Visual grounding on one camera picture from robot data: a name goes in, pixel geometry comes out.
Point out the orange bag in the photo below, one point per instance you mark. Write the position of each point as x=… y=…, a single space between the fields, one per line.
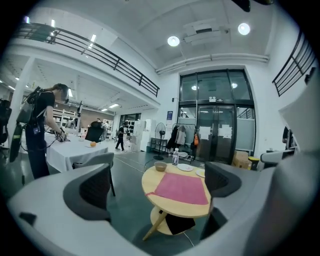
x=196 y=140

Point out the red cloth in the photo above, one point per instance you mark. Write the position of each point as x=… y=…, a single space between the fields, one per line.
x=180 y=187

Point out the grey coat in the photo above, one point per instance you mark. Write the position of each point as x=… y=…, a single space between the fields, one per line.
x=180 y=136

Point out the white round plate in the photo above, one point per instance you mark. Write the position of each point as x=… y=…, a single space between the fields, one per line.
x=200 y=173
x=185 y=167

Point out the black clothes rack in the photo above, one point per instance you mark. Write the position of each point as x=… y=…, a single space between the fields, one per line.
x=185 y=124

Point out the round wooden table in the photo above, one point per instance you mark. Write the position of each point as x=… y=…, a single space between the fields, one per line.
x=152 y=180

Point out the small white plate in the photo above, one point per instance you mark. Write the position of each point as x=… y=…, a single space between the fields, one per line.
x=87 y=146

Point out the white paper sheet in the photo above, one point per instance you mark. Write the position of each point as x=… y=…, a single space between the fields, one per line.
x=204 y=133
x=225 y=131

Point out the person's head-mounted camera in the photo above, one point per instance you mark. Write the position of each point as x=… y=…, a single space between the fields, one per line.
x=245 y=3

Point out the orange fruit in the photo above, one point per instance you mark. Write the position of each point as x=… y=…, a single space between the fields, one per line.
x=93 y=144

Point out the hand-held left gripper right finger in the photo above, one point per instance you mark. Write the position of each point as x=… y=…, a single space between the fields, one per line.
x=240 y=200

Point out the blue poster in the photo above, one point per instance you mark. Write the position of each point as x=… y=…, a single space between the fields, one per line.
x=170 y=115

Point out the black office chair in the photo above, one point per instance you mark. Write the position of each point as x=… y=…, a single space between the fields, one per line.
x=94 y=131

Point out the table with white tablecloth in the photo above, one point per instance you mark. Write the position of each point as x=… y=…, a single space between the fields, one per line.
x=70 y=152

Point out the small white bowl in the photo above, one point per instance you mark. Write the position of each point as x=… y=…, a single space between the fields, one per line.
x=81 y=139

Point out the black swivel chair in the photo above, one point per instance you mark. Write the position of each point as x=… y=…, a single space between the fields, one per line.
x=3 y=120

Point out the white storage cabinets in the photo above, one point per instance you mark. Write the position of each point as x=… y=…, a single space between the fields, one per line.
x=141 y=135

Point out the black bin with yellow lid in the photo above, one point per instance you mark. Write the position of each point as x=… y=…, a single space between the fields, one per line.
x=253 y=163

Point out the round ceiling light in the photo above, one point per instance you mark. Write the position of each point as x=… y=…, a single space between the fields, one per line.
x=173 y=40
x=243 y=28

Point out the black standing fan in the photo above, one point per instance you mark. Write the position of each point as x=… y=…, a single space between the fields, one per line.
x=160 y=130

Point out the brown bowl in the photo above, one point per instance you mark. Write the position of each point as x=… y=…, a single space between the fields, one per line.
x=160 y=166

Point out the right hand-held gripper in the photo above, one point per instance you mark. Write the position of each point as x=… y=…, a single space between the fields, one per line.
x=291 y=150

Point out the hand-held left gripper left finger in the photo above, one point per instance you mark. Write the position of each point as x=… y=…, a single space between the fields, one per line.
x=50 y=212

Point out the cardboard box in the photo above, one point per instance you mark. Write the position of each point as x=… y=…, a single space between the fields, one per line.
x=241 y=160

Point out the black metal rack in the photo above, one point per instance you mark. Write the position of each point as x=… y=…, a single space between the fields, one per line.
x=156 y=143

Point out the black balcony railing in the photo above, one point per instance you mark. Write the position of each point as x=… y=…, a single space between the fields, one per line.
x=293 y=62
x=116 y=64

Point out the black coat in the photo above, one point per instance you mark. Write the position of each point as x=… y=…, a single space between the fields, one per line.
x=172 y=138

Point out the ceiling air conditioner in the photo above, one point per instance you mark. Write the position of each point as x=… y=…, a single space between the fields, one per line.
x=202 y=31

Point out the black glass door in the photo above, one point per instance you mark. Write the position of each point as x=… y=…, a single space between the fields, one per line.
x=215 y=150

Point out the clear plastic water bottle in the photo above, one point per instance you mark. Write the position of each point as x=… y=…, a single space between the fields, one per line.
x=175 y=157

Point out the grey chair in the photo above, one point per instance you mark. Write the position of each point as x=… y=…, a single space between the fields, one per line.
x=100 y=157

